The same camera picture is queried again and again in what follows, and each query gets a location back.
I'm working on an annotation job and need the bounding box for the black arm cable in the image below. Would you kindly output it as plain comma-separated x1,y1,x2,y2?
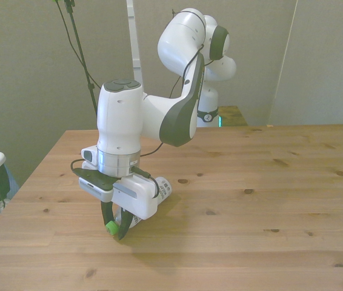
70,8,218,199

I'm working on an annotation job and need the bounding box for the small wooden base table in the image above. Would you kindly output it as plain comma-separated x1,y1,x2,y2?
216,105,248,127

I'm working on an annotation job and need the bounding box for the black camera stand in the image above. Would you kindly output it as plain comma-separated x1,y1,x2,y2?
64,0,99,118

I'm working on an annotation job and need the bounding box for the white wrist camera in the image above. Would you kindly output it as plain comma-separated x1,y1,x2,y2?
72,167,121,203

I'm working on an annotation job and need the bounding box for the black camera tripod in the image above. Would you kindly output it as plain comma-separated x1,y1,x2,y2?
52,0,101,90

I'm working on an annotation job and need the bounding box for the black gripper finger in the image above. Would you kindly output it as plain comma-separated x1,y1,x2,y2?
99,200,113,227
118,208,134,242

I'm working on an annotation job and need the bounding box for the white bottle with green cap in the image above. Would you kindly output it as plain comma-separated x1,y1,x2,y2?
104,175,173,236

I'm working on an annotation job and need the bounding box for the white vertical post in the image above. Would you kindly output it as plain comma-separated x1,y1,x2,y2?
125,0,144,92

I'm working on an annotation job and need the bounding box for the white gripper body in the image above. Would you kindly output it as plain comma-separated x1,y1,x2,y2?
112,175,161,221

